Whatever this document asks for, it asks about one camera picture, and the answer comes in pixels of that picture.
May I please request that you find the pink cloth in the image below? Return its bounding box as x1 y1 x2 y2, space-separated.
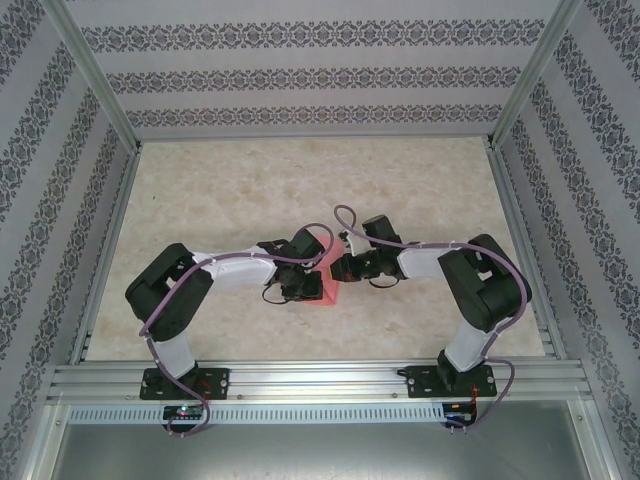
298 234 347 306

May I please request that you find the grey metal shelf sheet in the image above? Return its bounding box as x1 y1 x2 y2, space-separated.
47 422 591 480

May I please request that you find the left circuit board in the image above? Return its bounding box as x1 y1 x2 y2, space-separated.
163 405 204 421

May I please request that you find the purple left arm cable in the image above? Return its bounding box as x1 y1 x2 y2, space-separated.
138 223 337 437

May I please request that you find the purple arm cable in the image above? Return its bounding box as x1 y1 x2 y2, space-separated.
332 203 532 435
138 223 337 437

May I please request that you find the aluminium mounting rail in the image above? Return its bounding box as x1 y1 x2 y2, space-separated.
47 360 589 402

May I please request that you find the slotted grey cable duct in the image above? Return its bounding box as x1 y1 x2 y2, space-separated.
67 403 446 424

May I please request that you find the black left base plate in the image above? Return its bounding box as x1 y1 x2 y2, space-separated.
139 367 231 401

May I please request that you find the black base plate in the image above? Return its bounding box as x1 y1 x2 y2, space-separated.
139 367 231 401
405 364 499 400

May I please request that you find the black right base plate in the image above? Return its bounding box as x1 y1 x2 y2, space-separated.
405 364 499 400

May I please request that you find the aluminium side rail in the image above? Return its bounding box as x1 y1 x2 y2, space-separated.
69 142 145 366
485 142 570 361

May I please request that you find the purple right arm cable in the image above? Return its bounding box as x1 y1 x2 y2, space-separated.
332 203 532 435

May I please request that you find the aluminium frame post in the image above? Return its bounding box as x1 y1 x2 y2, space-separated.
485 0 586 151
43 0 142 151

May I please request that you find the aluminium frame strut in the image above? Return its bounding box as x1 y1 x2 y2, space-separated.
20 403 69 480
569 399 620 480

